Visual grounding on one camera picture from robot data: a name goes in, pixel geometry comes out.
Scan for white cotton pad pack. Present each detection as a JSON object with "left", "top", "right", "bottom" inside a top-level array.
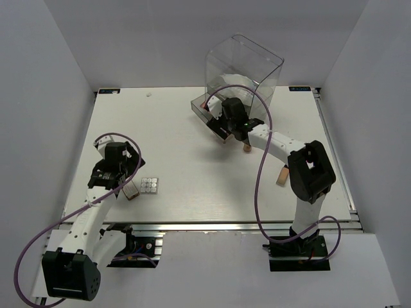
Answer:
[{"left": 220, "top": 74, "right": 254, "bottom": 99}]

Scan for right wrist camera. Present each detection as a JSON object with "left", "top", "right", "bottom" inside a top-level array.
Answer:
[{"left": 208, "top": 96, "right": 223, "bottom": 119}]

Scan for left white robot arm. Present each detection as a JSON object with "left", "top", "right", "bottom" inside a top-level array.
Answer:
[{"left": 42, "top": 141, "right": 144, "bottom": 301}]

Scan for purple cable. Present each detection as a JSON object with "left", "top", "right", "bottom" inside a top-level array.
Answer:
[
  {"left": 204, "top": 84, "right": 341, "bottom": 261},
  {"left": 14, "top": 133, "right": 144, "bottom": 307}
]

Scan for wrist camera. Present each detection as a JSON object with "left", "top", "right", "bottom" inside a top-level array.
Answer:
[
  {"left": 93, "top": 135, "right": 114, "bottom": 157},
  {"left": 208, "top": 96, "right": 223, "bottom": 119}
]

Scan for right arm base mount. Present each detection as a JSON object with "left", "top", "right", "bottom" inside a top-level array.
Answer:
[{"left": 262, "top": 235, "right": 331, "bottom": 272}]

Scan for colorful eyeshadow palette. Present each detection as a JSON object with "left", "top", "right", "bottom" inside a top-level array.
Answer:
[{"left": 220, "top": 135, "right": 232, "bottom": 144}]

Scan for blue table label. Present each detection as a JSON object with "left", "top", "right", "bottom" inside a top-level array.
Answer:
[
  {"left": 98, "top": 89, "right": 121, "bottom": 94},
  {"left": 288, "top": 86, "right": 311, "bottom": 92}
]

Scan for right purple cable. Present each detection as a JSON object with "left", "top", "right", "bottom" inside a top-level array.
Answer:
[{"left": 204, "top": 84, "right": 341, "bottom": 261}]

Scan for silver nine-pan palette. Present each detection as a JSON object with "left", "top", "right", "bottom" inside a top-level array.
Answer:
[{"left": 140, "top": 178, "right": 159, "bottom": 194}]

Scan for small foundation bottle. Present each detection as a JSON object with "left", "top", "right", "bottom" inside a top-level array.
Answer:
[{"left": 243, "top": 144, "right": 252, "bottom": 153}]

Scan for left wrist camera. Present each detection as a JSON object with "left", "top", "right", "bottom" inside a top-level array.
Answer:
[{"left": 93, "top": 135, "right": 114, "bottom": 157}]

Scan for beige foundation bottle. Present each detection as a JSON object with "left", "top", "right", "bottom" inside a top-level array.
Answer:
[{"left": 276, "top": 165, "right": 289, "bottom": 187}]

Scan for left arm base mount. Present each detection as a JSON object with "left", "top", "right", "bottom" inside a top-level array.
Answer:
[{"left": 106, "top": 223, "right": 159, "bottom": 268}]

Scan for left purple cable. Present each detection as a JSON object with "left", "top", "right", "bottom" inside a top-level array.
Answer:
[{"left": 14, "top": 133, "right": 144, "bottom": 307}]

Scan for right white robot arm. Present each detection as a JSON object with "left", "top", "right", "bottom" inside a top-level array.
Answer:
[{"left": 201, "top": 96, "right": 336, "bottom": 256}]

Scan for right blue table label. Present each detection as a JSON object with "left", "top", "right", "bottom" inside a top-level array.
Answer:
[{"left": 288, "top": 86, "right": 311, "bottom": 92}]

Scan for aluminium front rail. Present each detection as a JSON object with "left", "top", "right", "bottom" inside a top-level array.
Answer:
[{"left": 110, "top": 221, "right": 296, "bottom": 234}]

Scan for clear acrylic makeup organizer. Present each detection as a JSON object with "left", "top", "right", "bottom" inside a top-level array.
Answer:
[{"left": 191, "top": 34, "right": 284, "bottom": 126}]

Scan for brown compact box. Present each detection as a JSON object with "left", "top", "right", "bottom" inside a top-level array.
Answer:
[{"left": 122, "top": 180, "right": 140, "bottom": 201}]

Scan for left blue table label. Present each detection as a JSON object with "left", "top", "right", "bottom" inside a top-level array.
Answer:
[{"left": 98, "top": 89, "right": 121, "bottom": 94}]

